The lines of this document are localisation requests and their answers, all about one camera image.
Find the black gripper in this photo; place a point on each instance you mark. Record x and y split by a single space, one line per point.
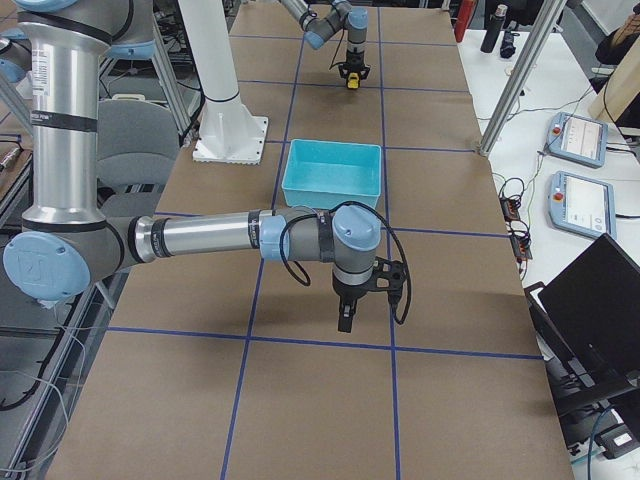
354 63
348 293

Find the yellow beetle toy car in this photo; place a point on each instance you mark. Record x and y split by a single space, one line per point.
353 81

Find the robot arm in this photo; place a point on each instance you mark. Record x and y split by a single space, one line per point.
67 243
344 18

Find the turquoise plastic bin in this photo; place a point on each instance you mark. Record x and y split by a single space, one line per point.
323 174

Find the red cylinder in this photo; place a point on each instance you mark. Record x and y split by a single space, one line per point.
463 19

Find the black bottle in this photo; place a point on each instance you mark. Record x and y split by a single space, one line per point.
493 29

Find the orange usb hub box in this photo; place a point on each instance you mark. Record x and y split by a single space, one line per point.
510 209

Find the far teach pendant tablet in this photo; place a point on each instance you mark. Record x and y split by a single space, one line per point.
578 139

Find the teach pendant tablet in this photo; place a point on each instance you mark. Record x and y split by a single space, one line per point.
578 139
581 205

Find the grey office chair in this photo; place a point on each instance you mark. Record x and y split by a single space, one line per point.
138 144

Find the black laptop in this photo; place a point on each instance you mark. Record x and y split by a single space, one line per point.
591 318

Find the near teach pendant tablet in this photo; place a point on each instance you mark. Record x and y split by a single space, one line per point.
581 205

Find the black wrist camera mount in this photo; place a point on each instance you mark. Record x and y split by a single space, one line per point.
388 276

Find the white camera mast column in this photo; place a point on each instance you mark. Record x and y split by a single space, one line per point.
228 132

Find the grey aluminium frame post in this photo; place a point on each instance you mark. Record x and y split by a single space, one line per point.
543 25

